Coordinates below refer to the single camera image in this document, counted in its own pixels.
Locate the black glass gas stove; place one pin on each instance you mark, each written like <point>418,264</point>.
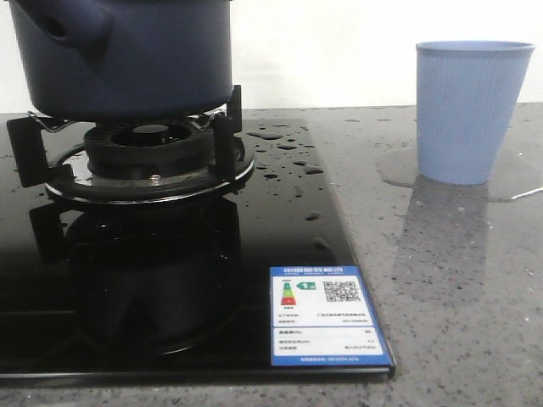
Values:
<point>169,295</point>

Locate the light blue ribbed cup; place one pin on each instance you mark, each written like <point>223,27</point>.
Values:
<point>466,94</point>

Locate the black pot support grate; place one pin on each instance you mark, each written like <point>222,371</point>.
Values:
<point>133,151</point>

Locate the dark blue pot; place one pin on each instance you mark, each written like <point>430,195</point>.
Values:
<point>123,60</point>

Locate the black round gas burner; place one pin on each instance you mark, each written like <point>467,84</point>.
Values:
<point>83,188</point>

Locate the blue energy label sticker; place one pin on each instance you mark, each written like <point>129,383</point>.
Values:
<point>322,316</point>

